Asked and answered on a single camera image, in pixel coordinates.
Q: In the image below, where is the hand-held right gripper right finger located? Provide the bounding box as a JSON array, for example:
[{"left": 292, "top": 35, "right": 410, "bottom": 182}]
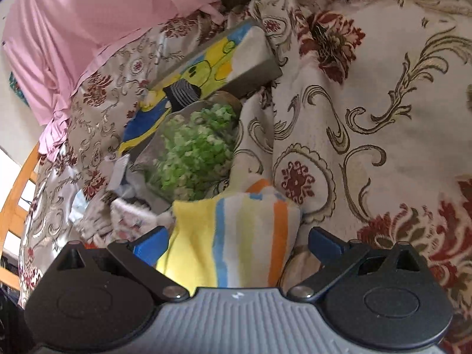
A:
[{"left": 288, "top": 227, "right": 423, "bottom": 301}]

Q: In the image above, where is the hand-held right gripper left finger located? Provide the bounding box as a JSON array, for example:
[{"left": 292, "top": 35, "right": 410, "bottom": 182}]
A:
[{"left": 55, "top": 225, "right": 190, "bottom": 301}]

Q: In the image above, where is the yellow blue orange striped towel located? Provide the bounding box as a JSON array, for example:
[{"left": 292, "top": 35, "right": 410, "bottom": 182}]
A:
[{"left": 155, "top": 179, "right": 301, "bottom": 288}]

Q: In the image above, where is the grey box with cartoon print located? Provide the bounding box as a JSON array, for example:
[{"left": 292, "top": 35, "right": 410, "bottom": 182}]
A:
[{"left": 118, "top": 20, "right": 283, "bottom": 155}]

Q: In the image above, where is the white fluffy sock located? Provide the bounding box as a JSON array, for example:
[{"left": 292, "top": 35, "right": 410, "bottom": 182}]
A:
[{"left": 79, "top": 197, "right": 174, "bottom": 248}]

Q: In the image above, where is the green floral cloth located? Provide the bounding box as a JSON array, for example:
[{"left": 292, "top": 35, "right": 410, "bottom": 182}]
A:
[{"left": 135, "top": 96, "right": 244, "bottom": 207}]

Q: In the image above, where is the floral cream bedspread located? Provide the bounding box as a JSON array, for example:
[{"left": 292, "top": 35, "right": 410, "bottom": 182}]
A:
[{"left": 18, "top": 0, "right": 472, "bottom": 354}]

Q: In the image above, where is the black white striped sock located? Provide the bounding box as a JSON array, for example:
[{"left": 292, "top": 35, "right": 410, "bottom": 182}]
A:
[{"left": 164, "top": 81, "right": 201, "bottom": 111}]

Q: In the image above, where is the pink bed sheet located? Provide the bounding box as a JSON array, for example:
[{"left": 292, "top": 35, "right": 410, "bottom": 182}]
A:
[{"left": 2, "top": 0, "right": 224, "bottom": 153}]

